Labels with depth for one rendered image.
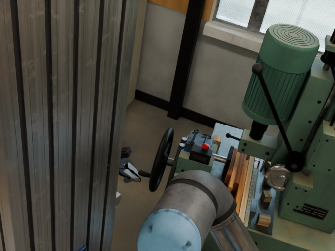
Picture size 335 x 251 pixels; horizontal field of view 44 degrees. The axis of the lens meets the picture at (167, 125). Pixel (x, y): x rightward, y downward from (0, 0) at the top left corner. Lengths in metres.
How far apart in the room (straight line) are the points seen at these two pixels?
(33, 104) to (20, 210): 0.19
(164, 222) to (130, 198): 1.97
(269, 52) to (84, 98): 0.85
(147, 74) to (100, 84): 2.73
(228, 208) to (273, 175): 0.69
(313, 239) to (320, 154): 0.44
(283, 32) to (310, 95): 0.23
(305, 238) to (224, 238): 0.84
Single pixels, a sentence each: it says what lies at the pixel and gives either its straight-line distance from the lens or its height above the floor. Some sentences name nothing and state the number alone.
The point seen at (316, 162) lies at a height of 1.19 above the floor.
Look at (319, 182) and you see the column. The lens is 1.63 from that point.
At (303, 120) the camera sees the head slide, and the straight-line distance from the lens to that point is 1.51.
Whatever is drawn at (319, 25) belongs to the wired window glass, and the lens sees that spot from 2.94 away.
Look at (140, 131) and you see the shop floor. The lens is 3.21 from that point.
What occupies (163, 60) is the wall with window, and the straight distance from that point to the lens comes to 3.26.
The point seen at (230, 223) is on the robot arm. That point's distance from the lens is 0.93.
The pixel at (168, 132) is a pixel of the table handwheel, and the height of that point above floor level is 0.95.
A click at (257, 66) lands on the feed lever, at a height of 1.44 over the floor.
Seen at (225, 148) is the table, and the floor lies 0.90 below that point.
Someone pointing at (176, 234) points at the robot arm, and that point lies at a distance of 0.75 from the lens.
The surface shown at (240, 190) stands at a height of 0.94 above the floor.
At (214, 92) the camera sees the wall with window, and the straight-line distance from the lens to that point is 3.23.
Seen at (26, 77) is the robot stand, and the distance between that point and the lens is 0.55.
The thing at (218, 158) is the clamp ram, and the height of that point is 0.96.
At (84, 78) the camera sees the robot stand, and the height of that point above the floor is 1.71.
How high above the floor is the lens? 2.05
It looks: 38 degrees down
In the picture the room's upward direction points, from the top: 11 degrees clockwise
